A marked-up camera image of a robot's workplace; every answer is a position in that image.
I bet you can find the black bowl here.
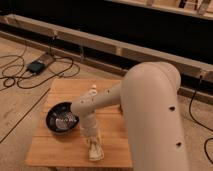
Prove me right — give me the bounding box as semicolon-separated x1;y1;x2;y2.
46;102;79;134

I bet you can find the black floor cable left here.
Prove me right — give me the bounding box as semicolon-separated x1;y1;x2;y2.
0;44;81;144

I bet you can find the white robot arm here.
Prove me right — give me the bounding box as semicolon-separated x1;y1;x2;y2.
71;62;189;171

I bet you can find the black floor cable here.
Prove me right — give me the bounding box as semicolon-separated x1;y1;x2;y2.
188;75;213;165
0;44;81;144

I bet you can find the black floor cable right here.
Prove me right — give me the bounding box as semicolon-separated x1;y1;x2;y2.
188;75;213;165

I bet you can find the wooden table board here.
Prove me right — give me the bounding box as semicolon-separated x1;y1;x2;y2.
26;79;132;168

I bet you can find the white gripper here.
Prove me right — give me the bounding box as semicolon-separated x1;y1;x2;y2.
80;115;103;150

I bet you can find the wooden frame rail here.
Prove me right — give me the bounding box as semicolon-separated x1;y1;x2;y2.
0;13;213;105

